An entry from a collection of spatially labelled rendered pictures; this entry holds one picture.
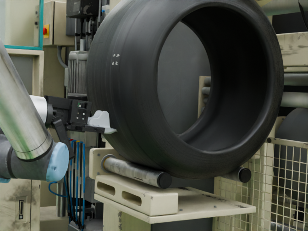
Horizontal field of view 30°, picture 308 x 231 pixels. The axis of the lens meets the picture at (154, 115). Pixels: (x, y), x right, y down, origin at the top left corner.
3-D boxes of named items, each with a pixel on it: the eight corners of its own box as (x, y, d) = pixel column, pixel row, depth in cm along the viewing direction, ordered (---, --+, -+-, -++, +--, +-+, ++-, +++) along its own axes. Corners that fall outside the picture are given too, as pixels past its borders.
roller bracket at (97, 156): (88, 178, 185) (89, 148, 184) (190, 172, 205) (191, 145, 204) (92, 179, 182) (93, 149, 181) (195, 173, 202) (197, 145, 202)
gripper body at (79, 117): (94, 102, 149) (51, 96, 143) (90, 135, 149) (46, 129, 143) (82, 101, 156) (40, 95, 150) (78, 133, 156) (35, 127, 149)
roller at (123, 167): (117, 165, 187) (106, 173, 185) (111, 154, 186) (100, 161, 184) (175, 183, 157) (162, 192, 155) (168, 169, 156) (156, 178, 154)
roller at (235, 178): (188, 162, 201) (178, 169, 199) (184, 151, 200) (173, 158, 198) (254, 178, 171) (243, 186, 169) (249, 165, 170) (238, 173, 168)
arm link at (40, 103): (28, 131, 140) (16, 128, 148) (47, 134, 142) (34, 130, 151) (33, 95, 140) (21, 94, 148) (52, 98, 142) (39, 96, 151)
